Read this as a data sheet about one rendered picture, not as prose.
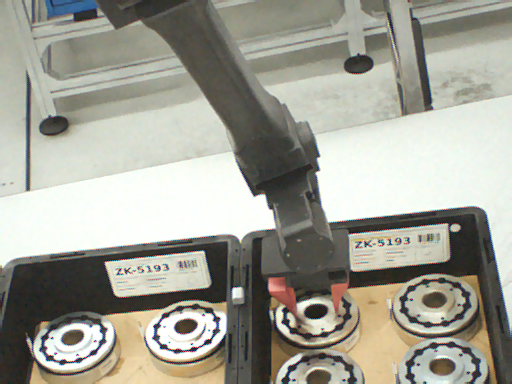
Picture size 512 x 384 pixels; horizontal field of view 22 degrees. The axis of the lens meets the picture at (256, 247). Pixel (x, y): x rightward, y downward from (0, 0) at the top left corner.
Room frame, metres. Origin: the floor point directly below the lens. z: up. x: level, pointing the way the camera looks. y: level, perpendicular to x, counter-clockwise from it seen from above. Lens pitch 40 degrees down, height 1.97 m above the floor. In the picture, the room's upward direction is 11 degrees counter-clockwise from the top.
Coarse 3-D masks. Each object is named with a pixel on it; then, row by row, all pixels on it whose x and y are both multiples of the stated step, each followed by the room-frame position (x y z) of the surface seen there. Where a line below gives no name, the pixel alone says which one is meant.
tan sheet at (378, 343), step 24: (360, 288) 1.22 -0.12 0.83; (384, 288) 1.21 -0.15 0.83; (360, 312) 1.18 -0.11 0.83; (384, 312) 1.17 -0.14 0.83; (480, 312) 1.14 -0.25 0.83; (360, 336) 1.14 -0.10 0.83; (384, 336) 1.13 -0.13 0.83; (480, 336) 1.10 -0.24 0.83; (288, 360) 1.12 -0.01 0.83; (360, 360) 1.10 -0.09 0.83; (384, 360) 1.09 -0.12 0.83
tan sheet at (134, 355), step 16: (224, 304) 1.24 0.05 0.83; (112, 320) 1.25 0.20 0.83; (128, 320) 1.25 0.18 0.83; (144, 320) 1.24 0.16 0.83; (128, 336) 1.22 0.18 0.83; (128, 352) 1.19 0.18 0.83; (144, 352) 1.18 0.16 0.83; (112, 368) 1.17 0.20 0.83; (128, 368) 1.16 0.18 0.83; (144, 368) 1.16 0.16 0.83
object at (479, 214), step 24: (384, 216) 1.23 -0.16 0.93; (408, 216) 1.22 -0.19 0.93; (432, 216) 1.21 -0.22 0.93; (456, 216) 1.21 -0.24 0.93; (480, 216) 1.20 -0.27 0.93; (480, 240) 1.15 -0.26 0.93; (240, 264) 1.20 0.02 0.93; (240, 312) 1.11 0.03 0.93; (504, 312) 1.03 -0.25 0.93; (240, 336) 1.07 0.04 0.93; (504, 336) 0.99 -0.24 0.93; (240, 360) 1.04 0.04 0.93; (504, 360) 0.96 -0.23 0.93
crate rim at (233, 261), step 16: (176, 240) 1.26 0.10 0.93; (192, 240) 1.26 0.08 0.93; (208, 240) 1.25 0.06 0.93; (224, 240) 1.25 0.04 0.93; (32, 256) 1.29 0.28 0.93; (48, 256) 1.28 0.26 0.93; (64, 256) 1.28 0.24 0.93; (80, 256) 1.27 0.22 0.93; (96, 256) 1.27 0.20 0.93; (112, 256) 1.26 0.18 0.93; (0, 288) 1.24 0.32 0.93; (0, 304) 1.21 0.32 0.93; (0, 320) 1.18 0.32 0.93; (0, 336) 1.16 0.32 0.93; (224, 368) 1.03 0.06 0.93
